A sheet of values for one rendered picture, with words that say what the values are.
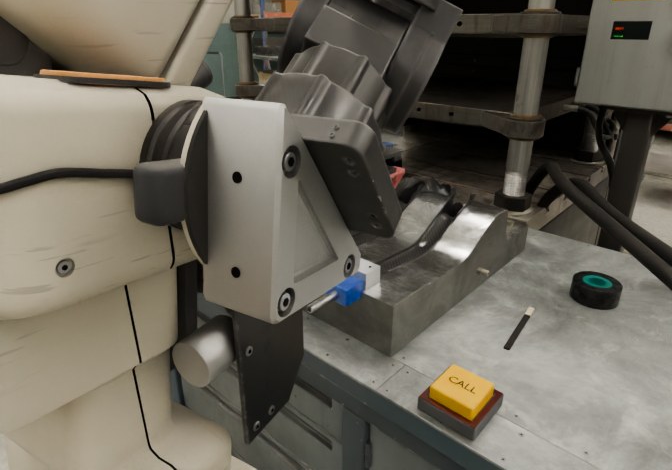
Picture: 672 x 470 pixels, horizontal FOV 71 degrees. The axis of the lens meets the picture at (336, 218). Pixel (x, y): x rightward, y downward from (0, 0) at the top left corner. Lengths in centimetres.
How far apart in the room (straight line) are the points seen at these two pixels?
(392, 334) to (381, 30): 48
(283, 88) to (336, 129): 5
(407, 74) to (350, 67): 6
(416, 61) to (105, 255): 23
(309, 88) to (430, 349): 57
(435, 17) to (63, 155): 25
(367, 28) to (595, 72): 111
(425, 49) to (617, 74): 107
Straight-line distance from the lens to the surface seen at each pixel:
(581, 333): 88
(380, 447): 86
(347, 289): 70
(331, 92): 27
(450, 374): 67
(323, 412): 93
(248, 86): 202
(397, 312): 71
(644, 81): 138
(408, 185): 104
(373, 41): 32
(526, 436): 67
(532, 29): 129
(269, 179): 23
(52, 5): 32
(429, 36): 35
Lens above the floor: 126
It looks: 22 degrees down
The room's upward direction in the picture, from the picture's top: straight up
